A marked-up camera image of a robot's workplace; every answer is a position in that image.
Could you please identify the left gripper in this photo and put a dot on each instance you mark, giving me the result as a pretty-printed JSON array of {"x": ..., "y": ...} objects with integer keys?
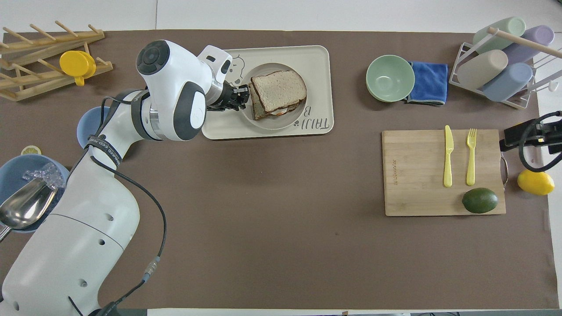
[{"x": 223, "y": 98}]

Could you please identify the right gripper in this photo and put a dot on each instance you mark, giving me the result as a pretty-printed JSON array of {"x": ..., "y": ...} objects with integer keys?
[{"x": 552, "y": 137}]

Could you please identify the brown bread slice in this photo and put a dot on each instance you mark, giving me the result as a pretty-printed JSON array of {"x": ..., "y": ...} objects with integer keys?
[{"x": 279, "y": 90}]

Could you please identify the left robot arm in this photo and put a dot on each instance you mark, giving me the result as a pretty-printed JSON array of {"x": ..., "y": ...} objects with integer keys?
[{"x": 96, "y": 210}]

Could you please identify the sandwich base with filling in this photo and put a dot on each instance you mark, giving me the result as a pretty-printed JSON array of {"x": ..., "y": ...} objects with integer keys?
[{"x": 259, "y": 112}]

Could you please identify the cream round plate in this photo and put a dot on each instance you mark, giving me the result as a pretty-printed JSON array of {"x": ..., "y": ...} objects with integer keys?
[{"x": 276, "y": 122}]

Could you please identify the yellow lemon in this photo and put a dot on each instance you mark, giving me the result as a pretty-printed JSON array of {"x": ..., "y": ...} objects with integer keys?
[{"x": 535, "y": 182}]

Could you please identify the blue plastic cup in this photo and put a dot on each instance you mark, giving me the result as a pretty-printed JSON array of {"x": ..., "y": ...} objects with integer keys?
[{"x": 507, "y": 82}]

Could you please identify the cream plastic tray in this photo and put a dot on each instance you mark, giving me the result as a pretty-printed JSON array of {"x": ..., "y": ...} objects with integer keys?
[{"x": 316, "y": 87}]

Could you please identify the yellow plastic fork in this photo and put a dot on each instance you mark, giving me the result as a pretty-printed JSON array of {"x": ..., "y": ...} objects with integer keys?
[{"x": 471, "y": 153}]

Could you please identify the green avocado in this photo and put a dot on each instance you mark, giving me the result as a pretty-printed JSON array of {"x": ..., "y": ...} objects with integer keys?
[{"x": 480, "y": 200}]

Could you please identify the purple plastic cup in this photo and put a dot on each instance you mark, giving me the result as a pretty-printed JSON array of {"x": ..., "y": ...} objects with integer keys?
[{"x": 533, "y": 41}]

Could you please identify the beige plastic cup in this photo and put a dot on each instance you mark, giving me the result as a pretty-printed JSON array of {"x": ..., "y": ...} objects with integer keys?
[{"x": 482, "y": 69}]

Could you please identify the wooden rod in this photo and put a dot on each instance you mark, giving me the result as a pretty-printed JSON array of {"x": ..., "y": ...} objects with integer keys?
[{"x": 522, "y": 41}]

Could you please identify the yellow plastic knife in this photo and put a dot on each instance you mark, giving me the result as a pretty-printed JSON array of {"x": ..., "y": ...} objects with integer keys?
[{"x": 448, "y": 153}]

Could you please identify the green plastic cup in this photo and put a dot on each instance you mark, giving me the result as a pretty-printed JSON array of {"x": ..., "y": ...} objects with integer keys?
[{"x": 500, "y": 33}]

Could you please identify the blue cloth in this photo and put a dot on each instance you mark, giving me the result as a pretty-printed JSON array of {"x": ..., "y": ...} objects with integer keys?
[{"x": 430, "y": 83}]

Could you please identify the wooden cutting board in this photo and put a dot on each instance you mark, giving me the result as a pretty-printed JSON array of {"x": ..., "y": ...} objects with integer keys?
[{"x": 417, "y": 175}]

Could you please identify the green bowl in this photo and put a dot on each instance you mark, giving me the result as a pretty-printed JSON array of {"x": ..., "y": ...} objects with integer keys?
[{"x": 390, "y": 79}]

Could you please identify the small blue bowl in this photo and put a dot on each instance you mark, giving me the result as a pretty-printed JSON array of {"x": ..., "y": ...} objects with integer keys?
[{"x": 85, "y": 127}]

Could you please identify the yellow plastic cup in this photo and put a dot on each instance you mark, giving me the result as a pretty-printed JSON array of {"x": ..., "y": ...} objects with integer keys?
[{"x": 77, "y": 64}]

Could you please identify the clear ice cubes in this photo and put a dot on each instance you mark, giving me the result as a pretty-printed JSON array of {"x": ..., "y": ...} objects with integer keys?
[{"x": 44, "y": 174}]

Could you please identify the wooden dish rack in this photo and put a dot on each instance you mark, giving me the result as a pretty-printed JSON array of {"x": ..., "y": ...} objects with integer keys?
[{"x": 30, "y": 48}]

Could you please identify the lemon slice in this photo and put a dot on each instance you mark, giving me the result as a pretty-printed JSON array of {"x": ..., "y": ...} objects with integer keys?
[{"x": 30, "y": 150}]

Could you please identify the large blue bowl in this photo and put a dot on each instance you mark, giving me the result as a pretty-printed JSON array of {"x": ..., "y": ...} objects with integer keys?
[{"x": 13, "y": 175}]

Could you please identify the metal scoop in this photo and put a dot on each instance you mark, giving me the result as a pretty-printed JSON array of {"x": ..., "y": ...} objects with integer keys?
[{"x": 24, "y": 208}]

